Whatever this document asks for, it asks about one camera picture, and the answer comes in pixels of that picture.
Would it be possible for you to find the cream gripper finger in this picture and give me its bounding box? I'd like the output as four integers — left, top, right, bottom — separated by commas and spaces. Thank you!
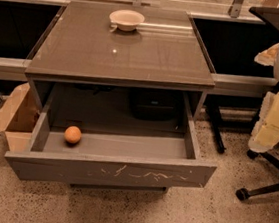
248, 92, 279, 153

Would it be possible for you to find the orange fruit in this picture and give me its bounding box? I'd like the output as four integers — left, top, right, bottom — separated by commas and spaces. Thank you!
64, 126, 82, 144

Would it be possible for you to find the grey open top drawer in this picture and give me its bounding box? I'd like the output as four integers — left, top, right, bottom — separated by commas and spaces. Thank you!
5, 83, 216, 190

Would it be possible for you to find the grey cabinet with glass top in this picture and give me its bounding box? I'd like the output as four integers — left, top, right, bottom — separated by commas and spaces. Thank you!
20, 0, 224, 133

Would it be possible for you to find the black stand leg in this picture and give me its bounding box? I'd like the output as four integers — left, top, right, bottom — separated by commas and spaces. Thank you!
206, 103, 225, 154

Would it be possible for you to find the white ceramic bowl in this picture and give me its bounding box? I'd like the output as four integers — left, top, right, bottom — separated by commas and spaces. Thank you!
109, 9, 145, 32

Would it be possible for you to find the brown cardboard box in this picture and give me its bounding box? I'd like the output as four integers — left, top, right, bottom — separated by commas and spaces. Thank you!
0, 83, 39, 152

